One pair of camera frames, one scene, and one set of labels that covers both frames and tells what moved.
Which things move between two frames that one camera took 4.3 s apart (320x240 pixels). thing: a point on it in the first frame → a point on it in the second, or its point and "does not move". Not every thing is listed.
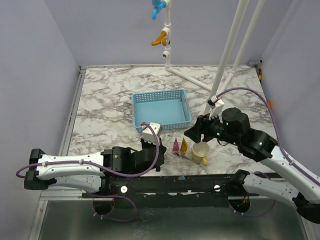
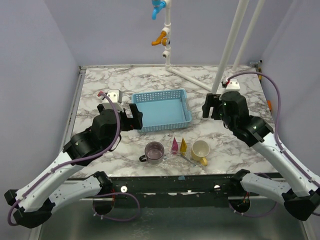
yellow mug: (199, 151) does not move
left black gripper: (145, 144) → (137, 116)
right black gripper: (201, 126) → (212, 99)
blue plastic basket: (169, 108) does not move
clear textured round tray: (179, 160) does not move
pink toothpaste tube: (175, 147) does not move
